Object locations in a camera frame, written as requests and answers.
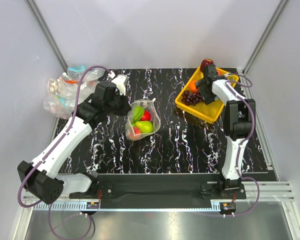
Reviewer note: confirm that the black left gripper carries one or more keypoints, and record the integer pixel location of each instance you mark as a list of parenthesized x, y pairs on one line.
[(126, 108)]

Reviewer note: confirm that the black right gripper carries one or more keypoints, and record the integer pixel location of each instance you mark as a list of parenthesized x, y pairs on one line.
[(208, 98)]

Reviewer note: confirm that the dark purple grape bunch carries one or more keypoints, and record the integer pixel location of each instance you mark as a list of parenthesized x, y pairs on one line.
[(191, 98)]

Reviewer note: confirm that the green star fruit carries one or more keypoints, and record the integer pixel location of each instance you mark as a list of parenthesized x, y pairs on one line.
[(138, 113)]

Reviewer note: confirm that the clear zip top bag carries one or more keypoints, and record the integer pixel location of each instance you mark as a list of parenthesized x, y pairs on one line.
[(148, 105)]

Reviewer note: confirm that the pink peach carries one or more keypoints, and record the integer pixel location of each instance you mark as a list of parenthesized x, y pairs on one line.
[(135, 133)]

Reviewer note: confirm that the bright red apple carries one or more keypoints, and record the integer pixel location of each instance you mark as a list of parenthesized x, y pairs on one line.
[(146, 116)]

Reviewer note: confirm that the smooth green apple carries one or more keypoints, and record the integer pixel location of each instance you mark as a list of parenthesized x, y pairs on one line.
[(145, 126)]

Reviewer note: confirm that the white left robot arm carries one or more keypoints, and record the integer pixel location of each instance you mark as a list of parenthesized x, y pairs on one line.
[(41, 176)]

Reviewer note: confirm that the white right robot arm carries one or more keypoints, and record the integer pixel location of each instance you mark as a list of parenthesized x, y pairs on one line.
[(238, 125)]

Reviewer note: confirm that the pile of clear zip bags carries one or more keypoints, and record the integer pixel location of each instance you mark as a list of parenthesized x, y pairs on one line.
[(62, 92)]

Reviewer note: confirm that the dark red apple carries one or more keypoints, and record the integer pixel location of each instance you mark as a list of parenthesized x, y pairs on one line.
[(206, 62)]

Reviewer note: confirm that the orange fruit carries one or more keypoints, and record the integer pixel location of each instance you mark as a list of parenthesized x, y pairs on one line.
[(193, 87)]

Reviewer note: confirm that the yellow plastic fruit tray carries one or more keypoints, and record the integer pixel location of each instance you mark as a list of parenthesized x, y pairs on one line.
[(206, 112)]

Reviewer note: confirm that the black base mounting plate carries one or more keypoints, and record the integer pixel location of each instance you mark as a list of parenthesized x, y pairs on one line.
[(206, 185)]

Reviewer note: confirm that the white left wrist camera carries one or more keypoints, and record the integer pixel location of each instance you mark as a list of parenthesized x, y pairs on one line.
[(120, 81)]

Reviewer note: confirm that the aluminium frame rail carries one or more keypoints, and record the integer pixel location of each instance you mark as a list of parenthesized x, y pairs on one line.
[(264, 192)]

